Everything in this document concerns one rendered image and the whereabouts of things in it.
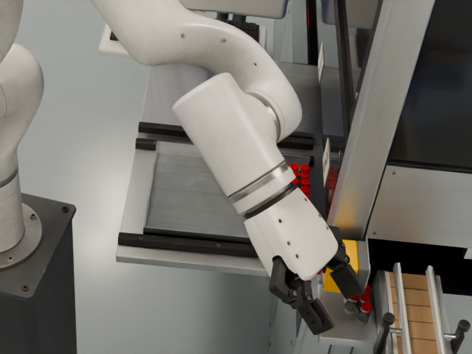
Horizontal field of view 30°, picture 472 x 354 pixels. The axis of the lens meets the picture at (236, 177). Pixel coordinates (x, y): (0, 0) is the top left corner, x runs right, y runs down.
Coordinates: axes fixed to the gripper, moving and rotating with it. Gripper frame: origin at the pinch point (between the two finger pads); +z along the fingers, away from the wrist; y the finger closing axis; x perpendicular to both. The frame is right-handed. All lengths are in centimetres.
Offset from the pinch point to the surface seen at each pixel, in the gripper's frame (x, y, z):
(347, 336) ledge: -35, -44, 18
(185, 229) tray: -58, -47, -14
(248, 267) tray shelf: -49, -46, -1
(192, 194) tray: -59, -55, -19
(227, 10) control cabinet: -72, -126, -57
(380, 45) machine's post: 4.5, -38.7, -24.2
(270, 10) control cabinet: -64, -132, -50
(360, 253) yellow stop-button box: -24, -47, 6
